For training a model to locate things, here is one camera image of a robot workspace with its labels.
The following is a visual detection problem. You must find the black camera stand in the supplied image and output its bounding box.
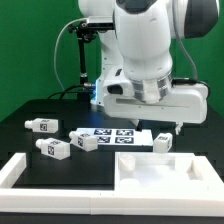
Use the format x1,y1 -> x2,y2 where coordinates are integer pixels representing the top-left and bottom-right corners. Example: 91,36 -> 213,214
69,22 -> 97,102

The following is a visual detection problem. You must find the white U-shaped obstacle fence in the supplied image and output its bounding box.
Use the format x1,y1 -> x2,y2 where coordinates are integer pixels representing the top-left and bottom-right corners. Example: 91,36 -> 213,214
0,153 -> 224,217

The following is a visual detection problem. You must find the grey cable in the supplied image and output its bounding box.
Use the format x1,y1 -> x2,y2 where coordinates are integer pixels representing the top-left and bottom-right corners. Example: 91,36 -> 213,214
53,17 -> 88,92

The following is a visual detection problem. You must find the white square tabletop part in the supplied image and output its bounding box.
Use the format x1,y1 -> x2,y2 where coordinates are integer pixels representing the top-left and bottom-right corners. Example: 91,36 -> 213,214
114,152 -> 224,192

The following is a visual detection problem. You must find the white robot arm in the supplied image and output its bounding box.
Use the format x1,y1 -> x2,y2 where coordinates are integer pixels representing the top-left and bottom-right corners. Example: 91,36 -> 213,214
78,0 -> 220,130

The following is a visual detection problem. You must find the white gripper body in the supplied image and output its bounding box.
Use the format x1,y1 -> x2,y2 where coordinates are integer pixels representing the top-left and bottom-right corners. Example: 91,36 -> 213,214
103,84 -> 209,123

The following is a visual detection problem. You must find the white sheet with tags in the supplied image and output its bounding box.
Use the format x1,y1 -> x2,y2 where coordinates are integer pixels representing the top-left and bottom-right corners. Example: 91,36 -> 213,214
78,128 -> 153,146

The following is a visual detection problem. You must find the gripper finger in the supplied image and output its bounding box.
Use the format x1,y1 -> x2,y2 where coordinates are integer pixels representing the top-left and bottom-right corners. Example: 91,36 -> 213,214
136,120 -> 143,131
175,122 -> 183,135

